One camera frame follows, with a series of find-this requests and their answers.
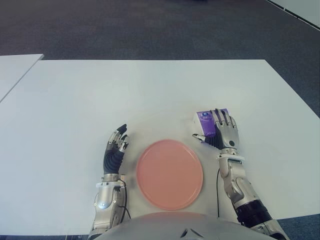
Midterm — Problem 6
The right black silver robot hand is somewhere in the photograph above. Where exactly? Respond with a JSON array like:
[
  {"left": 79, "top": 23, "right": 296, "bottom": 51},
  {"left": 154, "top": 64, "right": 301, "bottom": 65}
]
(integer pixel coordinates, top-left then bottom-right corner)
[{"left": 191, "top": 108, "right": 240, "bottom": 151}]

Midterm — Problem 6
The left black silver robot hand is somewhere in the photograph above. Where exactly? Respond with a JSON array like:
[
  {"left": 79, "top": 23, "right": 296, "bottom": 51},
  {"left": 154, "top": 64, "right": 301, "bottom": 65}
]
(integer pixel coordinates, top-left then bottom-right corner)
[{"left": 102, "top": 123, "right": 130, "bottom": 176}]

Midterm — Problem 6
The purple tissue paper pack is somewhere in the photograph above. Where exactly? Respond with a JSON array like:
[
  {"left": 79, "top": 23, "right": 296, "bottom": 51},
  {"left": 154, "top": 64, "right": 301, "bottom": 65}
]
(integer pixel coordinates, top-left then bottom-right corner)
[{"left": 192, "top": 107, "right": 232, "bottom": 146}]

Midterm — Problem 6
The pink round plate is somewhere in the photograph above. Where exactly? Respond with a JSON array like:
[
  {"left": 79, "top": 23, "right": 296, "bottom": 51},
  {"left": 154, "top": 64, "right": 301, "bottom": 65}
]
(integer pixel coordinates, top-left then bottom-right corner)
[{"left": 136, "top": 139, "right": 204, "bottom": 211}]

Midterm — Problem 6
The grey robot torso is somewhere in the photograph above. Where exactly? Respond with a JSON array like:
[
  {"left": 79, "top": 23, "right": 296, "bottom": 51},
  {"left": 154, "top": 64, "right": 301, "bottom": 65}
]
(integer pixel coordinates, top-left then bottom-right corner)
[{"left": 88, "top": 211, "right": 276, "bottom": 240}]

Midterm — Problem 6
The white neighbouring table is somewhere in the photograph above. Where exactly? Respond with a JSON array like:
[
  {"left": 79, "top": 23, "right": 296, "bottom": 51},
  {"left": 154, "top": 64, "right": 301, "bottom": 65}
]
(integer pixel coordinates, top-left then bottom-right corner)
[{"left": 0, "top": 53, "right": 44, "bottom": 103}]

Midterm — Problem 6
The white panel with dark edge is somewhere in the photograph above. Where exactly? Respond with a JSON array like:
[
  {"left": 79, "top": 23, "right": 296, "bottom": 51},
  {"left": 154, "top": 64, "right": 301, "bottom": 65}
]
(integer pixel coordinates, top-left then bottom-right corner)
[{"left": 264, "top": 0, "right": 320, "bottom": 32}]

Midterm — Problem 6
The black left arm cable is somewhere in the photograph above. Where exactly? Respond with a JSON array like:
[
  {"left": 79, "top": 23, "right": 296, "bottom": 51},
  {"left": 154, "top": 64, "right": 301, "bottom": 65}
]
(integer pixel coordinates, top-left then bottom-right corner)
[{"left": 119, "top": 179, "right": 132, "bottom": 221}]

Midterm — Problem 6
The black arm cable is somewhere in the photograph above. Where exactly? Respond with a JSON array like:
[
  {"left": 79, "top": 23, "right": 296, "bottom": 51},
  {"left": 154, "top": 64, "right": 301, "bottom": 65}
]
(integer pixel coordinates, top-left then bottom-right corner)
[
  {"left": 215, "top": 168, "right": 223, "bottom": 218},
  {"left": 119, "top": 179, "right": 132, "bottom": 221}
]

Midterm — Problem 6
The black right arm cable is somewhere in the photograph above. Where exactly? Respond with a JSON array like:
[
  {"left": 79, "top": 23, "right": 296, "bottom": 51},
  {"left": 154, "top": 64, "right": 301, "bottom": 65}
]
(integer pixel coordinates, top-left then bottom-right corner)
[{"left": 215, "top": 168, "right": 223, "bottom": 218}]

